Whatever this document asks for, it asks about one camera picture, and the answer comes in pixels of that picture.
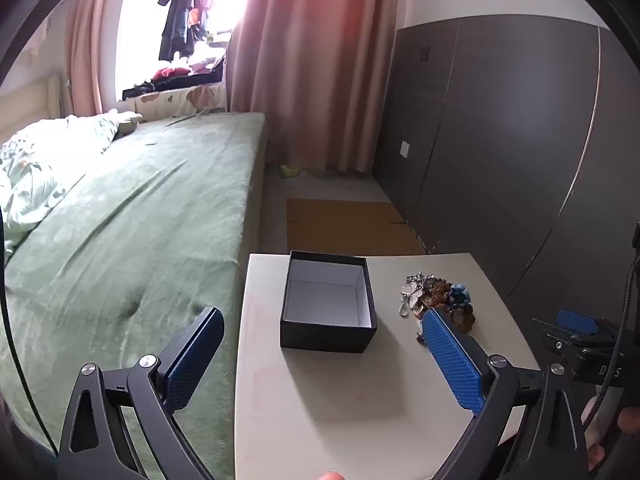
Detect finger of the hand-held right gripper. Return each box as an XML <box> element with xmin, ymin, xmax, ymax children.
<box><xmin>556</xmin><ymin>309</ymin><xmax>601</xmax><ymax>336</ymax></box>

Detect flat brown cardboard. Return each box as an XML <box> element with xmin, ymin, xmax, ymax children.
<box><xmin>286</xmin><ymin>198</ymin><xmax>426</xmax><ymax>256</ymax></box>

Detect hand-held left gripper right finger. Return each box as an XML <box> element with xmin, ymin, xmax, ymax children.
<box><xmin>421</xmin><ymin>308</ymin><xmax>591</xmax><ymax>480</ymax></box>

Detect beige headboard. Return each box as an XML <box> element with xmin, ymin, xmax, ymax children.
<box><xmin>0</xmin><ymin>72</ymin><xmax>63</xmax><ymax>141</ymax></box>

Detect bed with green sheet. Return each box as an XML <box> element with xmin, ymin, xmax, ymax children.
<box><xmin>0</xmin><ymin>111</ymin><xmax>267</xmax><ymax>480</ymax></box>

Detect clothes on windowsill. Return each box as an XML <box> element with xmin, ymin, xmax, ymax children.
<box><xmin>122</xmin><ymin>57</ymin><xmax>226</xmax><ymax>101</ymax></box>

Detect dark grey wardrobe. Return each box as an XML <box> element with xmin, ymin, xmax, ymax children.
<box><xmin>375</xmin><ymin>14</ymin><xmax>640</xmax><ymax>351</ymax></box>

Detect floral quilt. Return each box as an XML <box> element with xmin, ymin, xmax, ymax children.
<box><xmin>0</xmin><ymin>110</ymin><xmax>146</xmax><ymax>253</ymax></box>

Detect black cardboard box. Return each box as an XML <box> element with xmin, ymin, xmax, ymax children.
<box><xmin>279</xmin><ymin>250</ymin><xmax>378</xmax><ymax>354</ymax></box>

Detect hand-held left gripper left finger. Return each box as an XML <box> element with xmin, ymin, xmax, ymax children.
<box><xmin>59</xmin><ymin>306</ymin><xmax>225</xmax><ymax>480</ymax></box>

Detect floral cushion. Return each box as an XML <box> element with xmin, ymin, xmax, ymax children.
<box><xmin>127</xmin><ymin>85</ymin><xmax>228</xmax><ymax>121</ymax></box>

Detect hanging dark clothes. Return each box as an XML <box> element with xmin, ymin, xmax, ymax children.
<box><xmin>157</xmin><ymin>0</ymin><xmax>216</xmax><ymax>61</ymax></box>

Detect pile of jewelry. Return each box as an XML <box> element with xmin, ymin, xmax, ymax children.
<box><xmin>398</xmin><ymin>271</ymin><xmax>476</xmax><ymax>346</ymax></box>

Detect thin black cable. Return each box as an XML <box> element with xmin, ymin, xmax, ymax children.
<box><xmin>0</xmin><ymin>210</ymin><xmax>57</xmax><ymax>456</ymax></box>

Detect pink curtain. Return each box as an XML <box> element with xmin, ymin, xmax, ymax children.
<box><xmin>225</xmin><ymin>0</ymin><xmax>401</xmax><ymax>173</ymax></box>
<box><xmin>65</xmin><ymin>0</ymin><xmax>133</xmax><ymax>118</ymax></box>

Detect person's right hand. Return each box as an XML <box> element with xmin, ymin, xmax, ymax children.
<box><xmin>584</xmin><ymin>394</ymin><xmax>640</xmax><ymax>476</ymax></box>

